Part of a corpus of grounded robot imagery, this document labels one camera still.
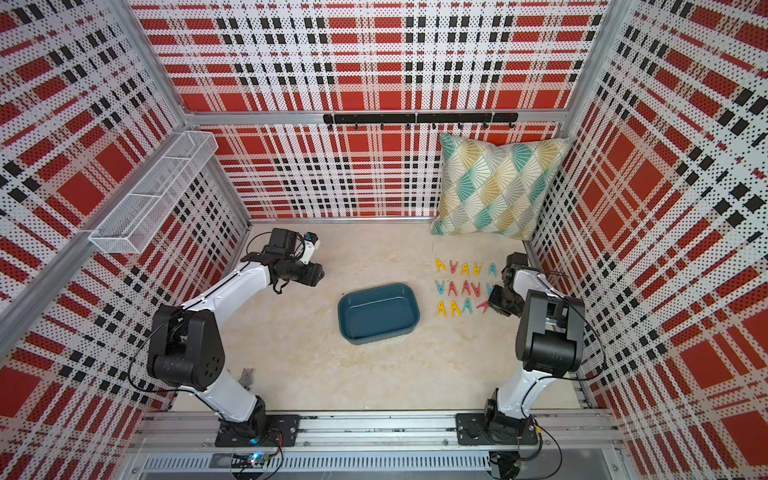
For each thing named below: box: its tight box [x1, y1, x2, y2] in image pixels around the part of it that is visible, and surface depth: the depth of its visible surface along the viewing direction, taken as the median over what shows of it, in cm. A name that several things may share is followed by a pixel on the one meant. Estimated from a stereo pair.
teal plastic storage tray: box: [337, 283, 421, 345], surface depth 96 cm
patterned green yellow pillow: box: [431, 133, 573, 241], surface depth 95 cm
